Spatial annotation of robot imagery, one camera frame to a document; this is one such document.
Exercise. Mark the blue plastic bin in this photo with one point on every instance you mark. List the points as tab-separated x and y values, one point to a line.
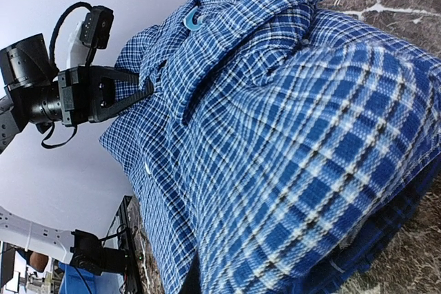
81	281

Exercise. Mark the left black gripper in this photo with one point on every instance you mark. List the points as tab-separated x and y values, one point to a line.
85	97

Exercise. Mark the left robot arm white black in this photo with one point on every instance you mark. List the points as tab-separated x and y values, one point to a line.
38	93

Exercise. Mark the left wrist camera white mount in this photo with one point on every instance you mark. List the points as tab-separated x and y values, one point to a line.
94	32

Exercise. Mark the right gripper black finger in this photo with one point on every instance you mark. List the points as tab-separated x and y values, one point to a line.
192	284

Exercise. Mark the black front rail frame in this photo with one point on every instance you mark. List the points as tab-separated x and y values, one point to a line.
122	237

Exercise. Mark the blue checked long sleeve shirt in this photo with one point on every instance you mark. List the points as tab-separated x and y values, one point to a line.
283	144

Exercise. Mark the person in background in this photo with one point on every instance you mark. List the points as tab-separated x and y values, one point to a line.
35	260

